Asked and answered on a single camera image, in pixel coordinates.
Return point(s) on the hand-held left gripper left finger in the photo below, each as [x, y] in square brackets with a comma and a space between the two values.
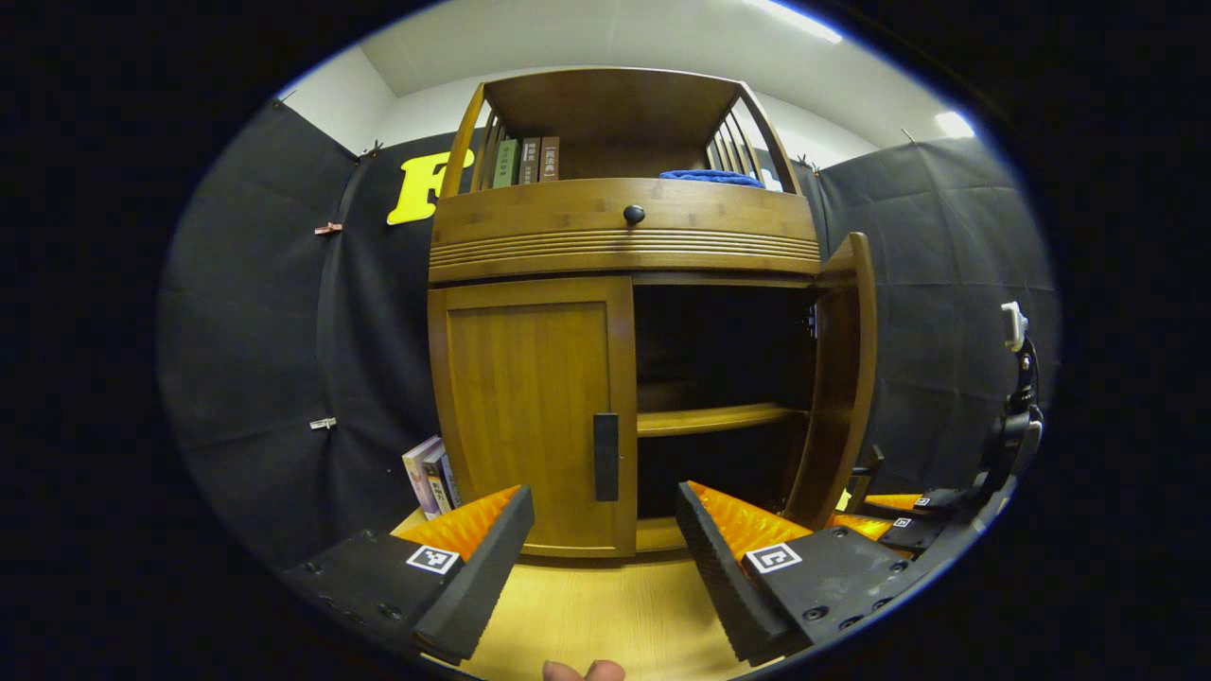
[478, 586]

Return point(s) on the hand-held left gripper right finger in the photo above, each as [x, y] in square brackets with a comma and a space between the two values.
[719, 577]

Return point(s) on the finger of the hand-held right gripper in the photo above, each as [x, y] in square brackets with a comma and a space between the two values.
[908, 534]
[946, 501]

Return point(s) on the wooden shoe cabinet door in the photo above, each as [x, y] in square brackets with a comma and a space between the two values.
[837, 378]
[525, 416]

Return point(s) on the wooden double-door shoe cabinet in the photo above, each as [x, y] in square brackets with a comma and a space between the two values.
[605, 104]

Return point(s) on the wooden cabinet drawer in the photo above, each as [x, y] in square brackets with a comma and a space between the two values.
[549, 213]

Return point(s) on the blue grey book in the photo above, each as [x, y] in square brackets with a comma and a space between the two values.
[452, 482]

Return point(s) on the dark book yellow print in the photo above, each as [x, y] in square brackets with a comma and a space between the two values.
[437, 487]

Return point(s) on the wooden inner shelf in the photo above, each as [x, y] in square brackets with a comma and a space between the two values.
[710, 419]

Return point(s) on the small ceiling light panel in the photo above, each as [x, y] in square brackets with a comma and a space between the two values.
[954, 124]

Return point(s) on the black backdrop cloth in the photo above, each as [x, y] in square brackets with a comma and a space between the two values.
[246, 303]

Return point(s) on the black round drawer knob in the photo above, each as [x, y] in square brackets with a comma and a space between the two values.
[634, 215]

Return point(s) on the blue folded cloth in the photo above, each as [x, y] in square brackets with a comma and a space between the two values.
[710, 178]

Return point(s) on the green book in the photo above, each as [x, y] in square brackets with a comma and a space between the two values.
[506, 164]

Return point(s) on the dark grey book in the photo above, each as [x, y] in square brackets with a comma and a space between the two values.
[530, 161]

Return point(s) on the brown book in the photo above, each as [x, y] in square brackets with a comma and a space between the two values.
[550, 159]

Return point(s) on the dark cloth clip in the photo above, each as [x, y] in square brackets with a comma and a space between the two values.
[372, 148]

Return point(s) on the long ceiling light panel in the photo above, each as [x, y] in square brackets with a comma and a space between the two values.
[799, 21]

